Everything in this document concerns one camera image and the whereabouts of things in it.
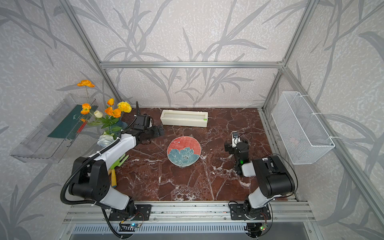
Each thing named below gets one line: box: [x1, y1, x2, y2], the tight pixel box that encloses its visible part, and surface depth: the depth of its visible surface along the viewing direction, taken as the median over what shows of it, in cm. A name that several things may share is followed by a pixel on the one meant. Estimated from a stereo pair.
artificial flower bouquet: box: [76, 80, 132, 147], surface depth 77 cm
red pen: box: [77, 121, 88, 134], surface depth 70 cm
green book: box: [47, 104, 99, 140], surface depth 70 cm
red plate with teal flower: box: [166, 136, 202, 167], surface depth 97 cm
